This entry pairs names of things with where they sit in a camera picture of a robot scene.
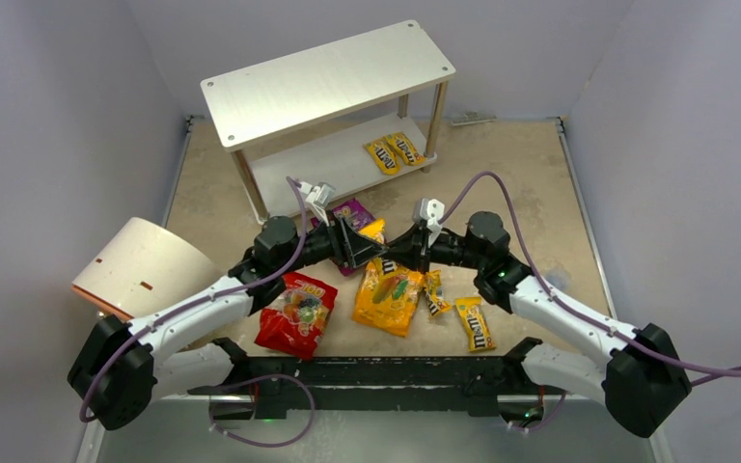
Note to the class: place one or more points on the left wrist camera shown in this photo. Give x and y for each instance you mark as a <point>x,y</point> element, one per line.
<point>316,197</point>

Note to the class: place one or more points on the red gummy candy bag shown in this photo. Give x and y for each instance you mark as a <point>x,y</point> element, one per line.
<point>295,322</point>

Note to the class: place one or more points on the white cylindrical lamp shade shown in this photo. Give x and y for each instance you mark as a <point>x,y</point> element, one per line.
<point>143,269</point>

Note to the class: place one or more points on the orange gummy candy bag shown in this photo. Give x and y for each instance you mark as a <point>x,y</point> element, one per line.
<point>387,297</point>

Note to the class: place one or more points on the yellow M&M candy bag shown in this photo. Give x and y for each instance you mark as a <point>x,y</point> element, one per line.
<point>383,157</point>

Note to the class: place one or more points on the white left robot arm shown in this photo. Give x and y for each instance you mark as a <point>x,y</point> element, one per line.
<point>123,366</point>

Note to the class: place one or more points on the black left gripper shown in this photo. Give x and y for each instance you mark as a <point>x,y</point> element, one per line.
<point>345,241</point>

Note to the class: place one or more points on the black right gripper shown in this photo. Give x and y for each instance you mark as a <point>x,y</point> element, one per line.
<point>422,246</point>

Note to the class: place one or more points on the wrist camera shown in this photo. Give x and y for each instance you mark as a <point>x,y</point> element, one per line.
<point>316,197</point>
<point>429,211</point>

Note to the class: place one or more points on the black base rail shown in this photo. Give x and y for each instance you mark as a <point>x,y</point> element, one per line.
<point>479,386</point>

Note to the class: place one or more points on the purple gummy candy bag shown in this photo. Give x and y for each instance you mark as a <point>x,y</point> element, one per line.
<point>356,215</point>

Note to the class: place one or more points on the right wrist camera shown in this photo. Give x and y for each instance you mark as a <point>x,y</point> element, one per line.
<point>429,211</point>

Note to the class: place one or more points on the white two-tier shelf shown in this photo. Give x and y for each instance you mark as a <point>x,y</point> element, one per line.
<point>254,105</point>

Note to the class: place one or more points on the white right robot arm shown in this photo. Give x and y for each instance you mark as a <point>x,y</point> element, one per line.
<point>631,371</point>

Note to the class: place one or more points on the grey bracket at wall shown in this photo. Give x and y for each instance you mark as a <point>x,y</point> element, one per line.
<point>471,118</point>

